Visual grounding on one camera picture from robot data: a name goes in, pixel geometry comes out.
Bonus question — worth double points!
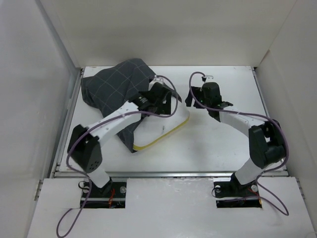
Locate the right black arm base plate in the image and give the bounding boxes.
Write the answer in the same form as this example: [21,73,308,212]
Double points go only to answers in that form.
[212,181,262,209]

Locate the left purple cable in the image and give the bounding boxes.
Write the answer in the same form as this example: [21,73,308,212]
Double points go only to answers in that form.
[56,74,179,238]

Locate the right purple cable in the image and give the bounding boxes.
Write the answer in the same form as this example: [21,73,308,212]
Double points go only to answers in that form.
[189,71,290,216]

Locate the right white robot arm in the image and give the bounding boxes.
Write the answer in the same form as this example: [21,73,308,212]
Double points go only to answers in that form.
[185,82,286,195]

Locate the white pillow with yellow piping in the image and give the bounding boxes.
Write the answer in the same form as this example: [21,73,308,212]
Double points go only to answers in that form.
[133,102,190,151]

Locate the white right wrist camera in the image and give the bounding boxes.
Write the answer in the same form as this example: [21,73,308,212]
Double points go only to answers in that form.
[202,75,214,84]

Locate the dark grey checked pillowcase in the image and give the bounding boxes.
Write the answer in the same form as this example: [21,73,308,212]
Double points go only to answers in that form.
[81,59,182,153]

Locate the purple cable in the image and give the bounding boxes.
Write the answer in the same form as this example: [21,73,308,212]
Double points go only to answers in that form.
[56,74,179,238]
[189,71,290,216]

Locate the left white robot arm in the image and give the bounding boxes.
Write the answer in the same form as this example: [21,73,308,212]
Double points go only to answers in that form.
[67,81,178,197]

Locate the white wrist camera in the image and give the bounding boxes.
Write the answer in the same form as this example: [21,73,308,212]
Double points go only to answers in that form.
[202,75,214,84]
[149,75,164,86]

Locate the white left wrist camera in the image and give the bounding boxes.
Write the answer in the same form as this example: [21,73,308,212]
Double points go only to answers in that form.
[149,75,164,86]

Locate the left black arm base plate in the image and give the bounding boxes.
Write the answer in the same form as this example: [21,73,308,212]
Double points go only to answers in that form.
[84,181,127,209]

